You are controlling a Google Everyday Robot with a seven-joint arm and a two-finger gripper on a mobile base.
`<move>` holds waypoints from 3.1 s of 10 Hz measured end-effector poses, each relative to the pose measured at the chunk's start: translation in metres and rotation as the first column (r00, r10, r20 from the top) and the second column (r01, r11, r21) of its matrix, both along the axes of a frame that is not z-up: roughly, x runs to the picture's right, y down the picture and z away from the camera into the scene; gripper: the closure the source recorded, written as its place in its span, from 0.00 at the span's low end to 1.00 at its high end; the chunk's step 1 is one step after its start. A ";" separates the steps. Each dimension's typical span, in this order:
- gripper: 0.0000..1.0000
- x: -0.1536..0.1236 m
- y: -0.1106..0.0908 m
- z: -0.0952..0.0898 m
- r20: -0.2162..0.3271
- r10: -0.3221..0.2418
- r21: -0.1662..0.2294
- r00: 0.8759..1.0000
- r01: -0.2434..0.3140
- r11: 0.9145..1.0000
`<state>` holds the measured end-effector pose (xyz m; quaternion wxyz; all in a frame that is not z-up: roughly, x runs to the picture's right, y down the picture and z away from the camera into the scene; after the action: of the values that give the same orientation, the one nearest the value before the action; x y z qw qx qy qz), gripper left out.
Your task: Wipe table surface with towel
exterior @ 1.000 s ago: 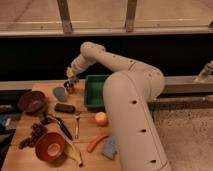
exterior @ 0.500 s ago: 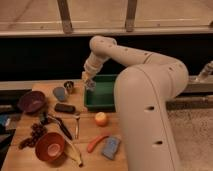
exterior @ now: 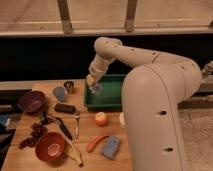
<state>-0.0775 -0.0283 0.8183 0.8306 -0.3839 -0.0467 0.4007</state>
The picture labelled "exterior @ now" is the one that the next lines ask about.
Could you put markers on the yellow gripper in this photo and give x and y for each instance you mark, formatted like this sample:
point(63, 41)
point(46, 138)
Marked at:
point(90, 80)

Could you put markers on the small grey towel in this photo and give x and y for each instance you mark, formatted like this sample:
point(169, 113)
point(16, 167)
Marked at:
point(95, 89)

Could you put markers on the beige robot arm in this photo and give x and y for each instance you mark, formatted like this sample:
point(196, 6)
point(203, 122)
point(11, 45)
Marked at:
point(151, 92)

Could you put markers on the small metal cup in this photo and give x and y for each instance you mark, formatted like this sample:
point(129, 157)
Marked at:
point(69, 86)

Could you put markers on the green plastic tray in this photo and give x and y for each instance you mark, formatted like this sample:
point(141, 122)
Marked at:
point(109, 97)

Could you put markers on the blue grey flat pad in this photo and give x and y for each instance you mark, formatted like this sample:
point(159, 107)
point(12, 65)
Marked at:
point(60, 94)

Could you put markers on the black rectangular block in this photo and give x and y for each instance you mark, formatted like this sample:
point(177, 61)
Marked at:
point(64, 108)

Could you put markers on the red yellow apple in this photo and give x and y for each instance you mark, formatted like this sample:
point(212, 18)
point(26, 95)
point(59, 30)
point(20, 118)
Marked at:
point(101, 119)

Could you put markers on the metal spoon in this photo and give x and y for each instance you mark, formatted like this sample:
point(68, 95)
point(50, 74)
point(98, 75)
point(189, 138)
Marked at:
point(77, 119)

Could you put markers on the white cup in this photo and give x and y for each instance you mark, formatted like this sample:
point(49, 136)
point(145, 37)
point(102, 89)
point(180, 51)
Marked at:
point(121, 119)

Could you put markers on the purple bowl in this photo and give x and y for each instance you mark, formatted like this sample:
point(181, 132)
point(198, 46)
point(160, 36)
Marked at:
point(32, 101)

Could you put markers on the orange carrot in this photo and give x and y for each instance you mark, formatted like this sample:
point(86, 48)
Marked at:
point(92, 144)

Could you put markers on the blue sponge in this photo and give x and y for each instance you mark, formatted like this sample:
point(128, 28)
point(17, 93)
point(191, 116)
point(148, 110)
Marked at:
point(111, 147)

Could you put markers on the dark grape bunch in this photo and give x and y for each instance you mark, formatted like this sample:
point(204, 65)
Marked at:
point(38, 130)

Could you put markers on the yellow banana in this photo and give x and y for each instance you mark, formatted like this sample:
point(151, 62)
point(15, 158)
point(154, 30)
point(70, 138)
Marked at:
point(72, 151)

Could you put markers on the orange red bowl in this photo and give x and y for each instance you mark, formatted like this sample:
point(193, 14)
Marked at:
point(50, 147)

